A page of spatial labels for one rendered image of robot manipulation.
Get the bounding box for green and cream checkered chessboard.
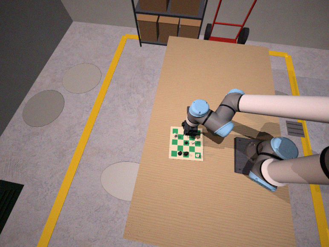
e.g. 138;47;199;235
169;126;203;161

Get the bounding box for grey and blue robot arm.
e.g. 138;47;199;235
186;89;329;192

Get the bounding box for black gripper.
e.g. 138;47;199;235
182;120;198;136

